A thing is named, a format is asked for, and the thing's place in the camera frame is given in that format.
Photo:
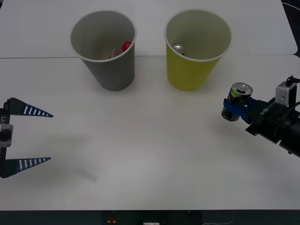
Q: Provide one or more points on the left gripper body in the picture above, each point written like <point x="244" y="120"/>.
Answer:
<point x="4" y="118"/>

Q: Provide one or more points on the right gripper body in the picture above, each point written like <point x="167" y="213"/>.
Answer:
<point x="267" y="119"/>

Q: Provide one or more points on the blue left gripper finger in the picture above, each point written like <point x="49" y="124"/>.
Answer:
<point x="28" y="109"/>
<point x="23" y="165"/>

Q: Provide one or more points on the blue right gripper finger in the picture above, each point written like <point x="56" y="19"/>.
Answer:
<point x="234" y="109"/>
<point x="252" y="101"/>

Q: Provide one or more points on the black drink can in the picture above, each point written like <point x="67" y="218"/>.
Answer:
<point x="236" y="93"/>

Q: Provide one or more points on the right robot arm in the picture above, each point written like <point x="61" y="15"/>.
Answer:
<point x="290" y="126"/>

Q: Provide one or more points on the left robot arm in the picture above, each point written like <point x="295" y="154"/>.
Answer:
<point x="5" y="134"/>

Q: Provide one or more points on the yellow-green plastic waste bin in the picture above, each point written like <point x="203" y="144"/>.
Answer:
<point x="187" y="72"/>

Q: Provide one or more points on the silver drink can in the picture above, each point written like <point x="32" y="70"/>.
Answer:
<point x="178" y="48"/>

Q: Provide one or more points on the grey plastic waste bin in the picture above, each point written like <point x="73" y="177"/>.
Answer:
<point x="112" y="72"/>

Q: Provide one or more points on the red button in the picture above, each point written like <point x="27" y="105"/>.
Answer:
<point x="111" y="220"/>

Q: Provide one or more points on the red-capped plastic bottle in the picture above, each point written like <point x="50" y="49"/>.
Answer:
<point x="126" y="46"/>

